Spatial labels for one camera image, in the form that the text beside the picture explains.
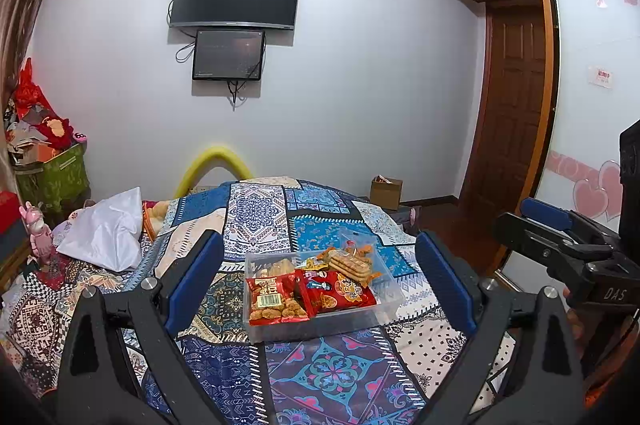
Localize pink toy figure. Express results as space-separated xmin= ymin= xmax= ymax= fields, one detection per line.
xmin=19 ymin=201 xmax=53 ymax=263

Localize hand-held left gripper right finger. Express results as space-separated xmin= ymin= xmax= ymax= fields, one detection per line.
xmin=414 ymin=230 xmax=591 ymax=425

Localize blue patchwork blanket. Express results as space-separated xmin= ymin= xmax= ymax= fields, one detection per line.
xmin=0 ymin=176 xmax=516 ymax=425

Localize grey pink shoes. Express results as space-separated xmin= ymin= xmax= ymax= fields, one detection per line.
xmin=400 ymin=205 xmax=424 ymax=228

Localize red yellow fried snack packet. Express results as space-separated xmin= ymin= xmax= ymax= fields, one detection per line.
xmin=245 ymin=272 xmax=310 ymax=326

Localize white plastic bag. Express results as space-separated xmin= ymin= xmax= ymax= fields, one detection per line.
xmin=56 ymin=186 xmax=144 ymax=271

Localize striped curtain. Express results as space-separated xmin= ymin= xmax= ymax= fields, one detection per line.
xmin=0 ymin=0 xmax=76 ymax=96

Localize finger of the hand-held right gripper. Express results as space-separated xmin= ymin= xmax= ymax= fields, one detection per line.
xmin=492 ymin=211 xmax=617 ymax=302
xmin=517 ymin=197 xmax=622 ymax=252

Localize brown cardboard box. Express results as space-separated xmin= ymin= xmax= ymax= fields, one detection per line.
xmin=370 ymin=175 xmax=404 ymax=210

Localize small black wall monitor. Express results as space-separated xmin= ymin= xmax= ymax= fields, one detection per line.
xmin=192 ymin=29 xmax=266 ymax=82

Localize person's right hand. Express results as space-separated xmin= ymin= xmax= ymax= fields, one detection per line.
xmin=562 ymin=287 xmax=588 ymax=356

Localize red white sticker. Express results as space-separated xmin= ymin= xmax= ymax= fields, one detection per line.
xmin=587 ymin=67 xmax=614 ymax=88

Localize red box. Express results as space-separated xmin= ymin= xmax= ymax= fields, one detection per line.
xmin=0 ymin=190 xmax=28 ymax=266

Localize yellow foam tube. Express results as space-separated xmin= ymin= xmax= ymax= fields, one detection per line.
xmin=172 ymin=146 xmax=253 ymax=200

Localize black cables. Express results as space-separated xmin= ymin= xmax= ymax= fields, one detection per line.
xmin=165 ymin=0 xmax=266 ymax=108

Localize clear plastic container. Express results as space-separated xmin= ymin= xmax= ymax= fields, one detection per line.
xmin=243 ymin=235 xmax=405 ymax=345

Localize orange plush toy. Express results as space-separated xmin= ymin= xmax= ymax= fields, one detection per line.
xmin=142 ymin=200 xmax=171 ymax=231

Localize pale cracker packet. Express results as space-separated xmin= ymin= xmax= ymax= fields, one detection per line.
xmin=260 ymin=257 xmax=301 ymax=279

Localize brown biscuit packet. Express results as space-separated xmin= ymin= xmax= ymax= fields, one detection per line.
xmin=327 ymin=250 xmax=383 ymax=286

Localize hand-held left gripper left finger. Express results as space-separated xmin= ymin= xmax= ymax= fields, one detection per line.
xmin=42 ymin=230 xmax=226 ymax=425

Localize orange yellow snack packet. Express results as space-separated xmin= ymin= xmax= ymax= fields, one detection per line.
xmin=297 ymin=250 xmax=333 ymax=276

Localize brown wooden door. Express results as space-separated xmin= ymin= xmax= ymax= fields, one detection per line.
xmin=457 ymin=2 xmax=548 ymax=208

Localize green storage box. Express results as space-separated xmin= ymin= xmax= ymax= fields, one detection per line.
xmin=15 ymin=142 xmax=91 ymax=212

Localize clear bag of twisted snacks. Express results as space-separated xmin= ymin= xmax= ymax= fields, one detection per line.
xmin=337 ymin=227 xmax=382 ymax=258

